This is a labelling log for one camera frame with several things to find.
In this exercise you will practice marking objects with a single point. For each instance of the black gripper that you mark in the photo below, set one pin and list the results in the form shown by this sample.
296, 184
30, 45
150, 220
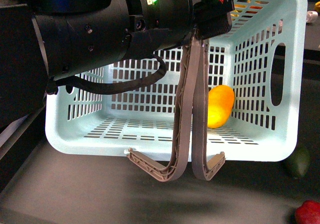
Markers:
212, 17

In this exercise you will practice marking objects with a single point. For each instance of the light blue plastic shopping basket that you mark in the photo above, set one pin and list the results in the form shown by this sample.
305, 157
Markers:
260, 59

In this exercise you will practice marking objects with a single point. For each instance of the yellow mango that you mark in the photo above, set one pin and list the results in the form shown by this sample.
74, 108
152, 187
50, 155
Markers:
220, 103

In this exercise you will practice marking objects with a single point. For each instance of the grey basket handle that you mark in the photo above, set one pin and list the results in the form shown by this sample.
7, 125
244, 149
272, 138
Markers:
202, 168
182, 121

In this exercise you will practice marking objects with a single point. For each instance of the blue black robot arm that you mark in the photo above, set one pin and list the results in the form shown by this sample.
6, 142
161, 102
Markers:
81, 35

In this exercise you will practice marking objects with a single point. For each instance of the dark green avocado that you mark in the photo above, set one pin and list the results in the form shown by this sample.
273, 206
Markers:
298, 162

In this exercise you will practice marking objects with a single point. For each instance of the red fruit at corner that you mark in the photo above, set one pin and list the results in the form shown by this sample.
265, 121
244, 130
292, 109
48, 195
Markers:
308, 213

